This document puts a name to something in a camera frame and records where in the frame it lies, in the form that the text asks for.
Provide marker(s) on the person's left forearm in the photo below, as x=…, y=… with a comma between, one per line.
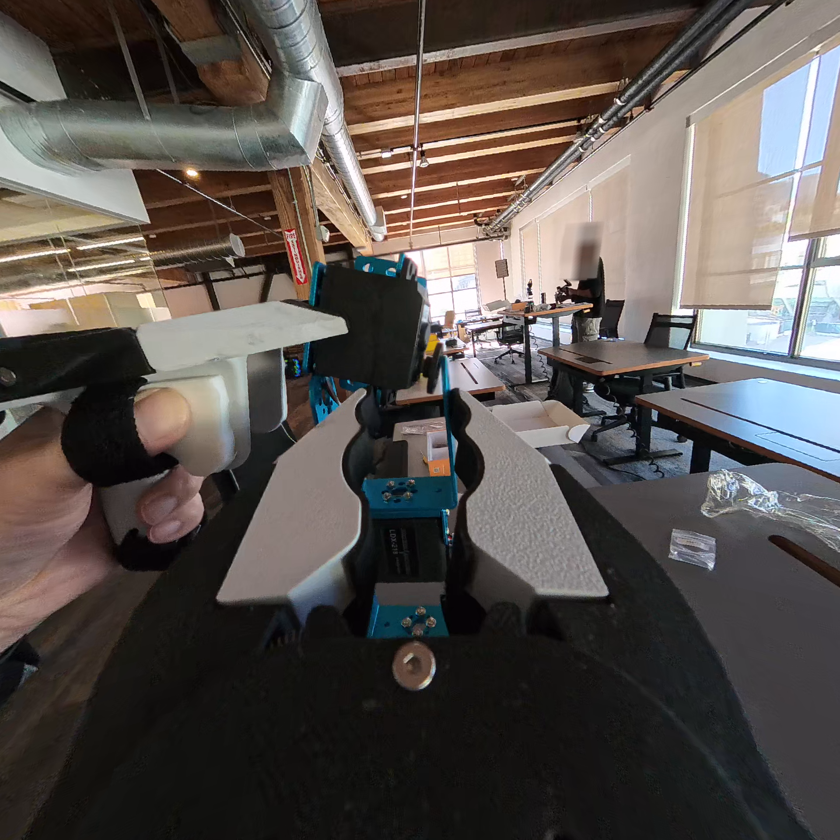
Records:
x=16, y=669

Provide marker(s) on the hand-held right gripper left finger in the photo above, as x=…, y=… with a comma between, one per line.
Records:
x=295, y=525

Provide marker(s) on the silver air duct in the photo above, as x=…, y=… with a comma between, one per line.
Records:
x=197, y=124

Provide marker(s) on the crumpled clear plastic wrap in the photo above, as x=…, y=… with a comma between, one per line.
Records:
x=754, y=499

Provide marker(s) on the black servo with blue bracket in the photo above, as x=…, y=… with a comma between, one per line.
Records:
x=367, y=321

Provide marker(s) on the orange parts box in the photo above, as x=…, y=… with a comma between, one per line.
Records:
x=438, y=459

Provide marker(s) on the small clear plastic bag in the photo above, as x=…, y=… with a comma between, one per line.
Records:
x=692, y=548

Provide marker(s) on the black office chair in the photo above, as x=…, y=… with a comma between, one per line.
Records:
x=669, y=331
x=611, y=318

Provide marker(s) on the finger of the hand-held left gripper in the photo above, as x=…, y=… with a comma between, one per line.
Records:
x=268, y=394
x=249, y=331

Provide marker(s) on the round silver duct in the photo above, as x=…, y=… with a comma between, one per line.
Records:
x=197, y=253

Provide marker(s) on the person's left hand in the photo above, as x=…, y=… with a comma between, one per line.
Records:
x=39, y=512

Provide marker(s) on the ceiling tube light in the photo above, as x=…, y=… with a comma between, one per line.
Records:
x=72, y=253

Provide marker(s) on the red fire extinguisher sign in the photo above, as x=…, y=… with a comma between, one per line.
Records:
x=296, y=256

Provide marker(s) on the blue hobby robot arm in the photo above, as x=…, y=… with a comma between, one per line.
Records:
x=410, y=492

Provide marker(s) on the standing desk with equipment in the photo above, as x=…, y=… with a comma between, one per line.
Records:
x=544, y=312

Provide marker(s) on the wooden side desk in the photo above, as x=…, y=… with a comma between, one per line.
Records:
x=617, y=358

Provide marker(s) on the dark office table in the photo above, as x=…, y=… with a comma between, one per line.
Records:
x=472, y=377
x=754, y=413

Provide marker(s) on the grey desk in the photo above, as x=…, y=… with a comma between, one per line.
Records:
x=754, y=656

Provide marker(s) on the metal ceiling conduit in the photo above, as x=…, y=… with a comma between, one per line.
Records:
x=417, y=98

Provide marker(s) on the black ceiling pipe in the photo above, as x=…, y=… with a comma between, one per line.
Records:
x=590, y=131

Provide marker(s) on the city view window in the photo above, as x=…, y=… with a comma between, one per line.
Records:
x=774, y=229

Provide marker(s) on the far end window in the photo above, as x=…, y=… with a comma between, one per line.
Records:
x=449, y=282

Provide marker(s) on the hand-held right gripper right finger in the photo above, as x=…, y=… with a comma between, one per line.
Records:
x=531, y=525

